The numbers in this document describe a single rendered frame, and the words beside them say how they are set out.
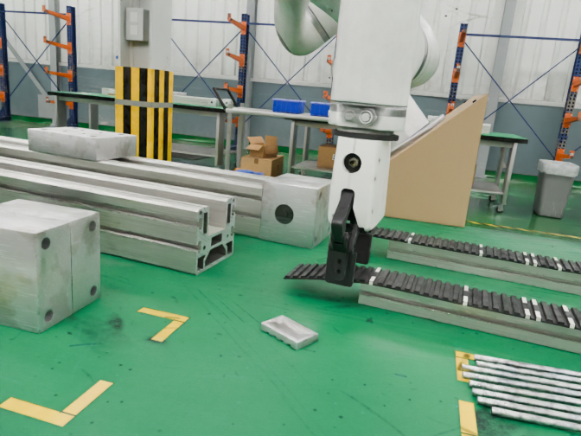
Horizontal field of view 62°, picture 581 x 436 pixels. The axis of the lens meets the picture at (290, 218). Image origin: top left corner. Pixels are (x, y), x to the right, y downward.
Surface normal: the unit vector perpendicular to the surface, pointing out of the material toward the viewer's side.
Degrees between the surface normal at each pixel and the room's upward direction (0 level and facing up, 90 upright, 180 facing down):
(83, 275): 90
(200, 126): 90
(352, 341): 0
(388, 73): 90
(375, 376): 0
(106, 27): 90
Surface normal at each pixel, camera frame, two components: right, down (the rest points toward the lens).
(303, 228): -0.36, 0.20
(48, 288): 0.96, 0.14
